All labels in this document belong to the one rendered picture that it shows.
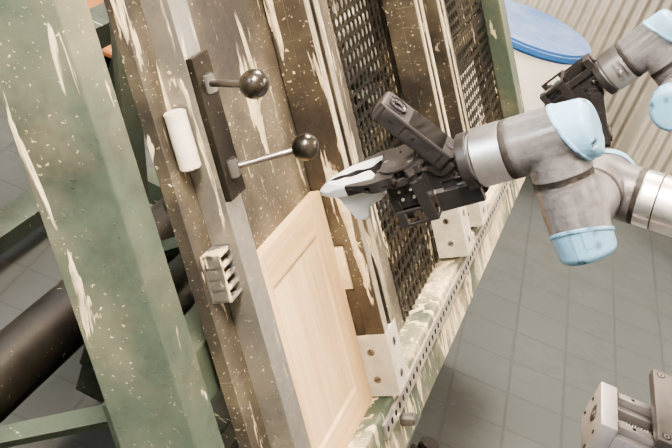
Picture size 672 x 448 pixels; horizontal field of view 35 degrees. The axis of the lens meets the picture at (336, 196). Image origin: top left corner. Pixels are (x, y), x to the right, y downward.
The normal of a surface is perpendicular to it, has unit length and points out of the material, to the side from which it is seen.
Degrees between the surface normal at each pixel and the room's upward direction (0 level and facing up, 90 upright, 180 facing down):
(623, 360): 0
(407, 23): 90
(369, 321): 90
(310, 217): 56
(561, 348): 0
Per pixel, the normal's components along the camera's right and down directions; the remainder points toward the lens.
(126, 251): -0.31, 0.37
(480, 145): -0.48, -0.24
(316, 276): 0.92, -0.11
